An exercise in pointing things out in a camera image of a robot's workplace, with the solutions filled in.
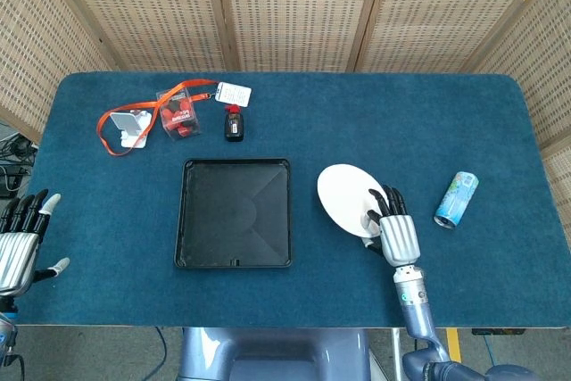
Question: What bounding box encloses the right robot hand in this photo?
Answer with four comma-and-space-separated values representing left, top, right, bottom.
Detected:
363, 184, 422, 269

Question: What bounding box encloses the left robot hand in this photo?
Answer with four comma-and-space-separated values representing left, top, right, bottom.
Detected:
0, 188, 70, 298

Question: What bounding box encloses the white round plate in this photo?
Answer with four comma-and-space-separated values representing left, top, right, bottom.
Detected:
317, 163, 385, 237

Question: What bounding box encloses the black square tray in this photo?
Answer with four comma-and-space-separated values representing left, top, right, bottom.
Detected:
173, 157, 294, 269

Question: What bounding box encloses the light blue drink can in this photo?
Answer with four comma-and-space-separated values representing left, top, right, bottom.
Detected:
433, 170, 480, 231

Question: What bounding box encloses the blue table mat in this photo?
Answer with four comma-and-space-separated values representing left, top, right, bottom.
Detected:
12, 70, 567, 328

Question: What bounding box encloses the metal table leg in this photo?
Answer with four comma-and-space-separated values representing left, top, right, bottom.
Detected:
390, 327, 402, 381

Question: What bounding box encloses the blue-grey robot torso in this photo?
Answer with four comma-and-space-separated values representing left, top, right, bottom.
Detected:
178, 327, 372, 381

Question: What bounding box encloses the white phone stand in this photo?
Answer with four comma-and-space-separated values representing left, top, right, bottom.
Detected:
109, 109, 153, 149

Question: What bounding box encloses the small dark sauce bottle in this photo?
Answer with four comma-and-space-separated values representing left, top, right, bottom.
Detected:
223, 104, 246, 143

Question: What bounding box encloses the clear box of red items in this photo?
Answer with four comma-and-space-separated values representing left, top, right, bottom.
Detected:
155, 87, 202, 143

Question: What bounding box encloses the white badge card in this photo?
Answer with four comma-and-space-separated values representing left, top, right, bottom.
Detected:
214, 81, 252, 108

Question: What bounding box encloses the woven folding screen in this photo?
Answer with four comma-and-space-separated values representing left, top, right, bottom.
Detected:
0, 0, 571, 217

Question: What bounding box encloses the black cables and power strip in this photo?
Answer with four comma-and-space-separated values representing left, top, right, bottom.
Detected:
0, 120, 39, 197

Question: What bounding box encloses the orange lanyard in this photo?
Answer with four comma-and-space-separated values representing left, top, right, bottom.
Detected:
95, 79, 219, 157

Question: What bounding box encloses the blue cable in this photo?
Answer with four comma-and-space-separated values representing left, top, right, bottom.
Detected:
145, 327, 169, 381

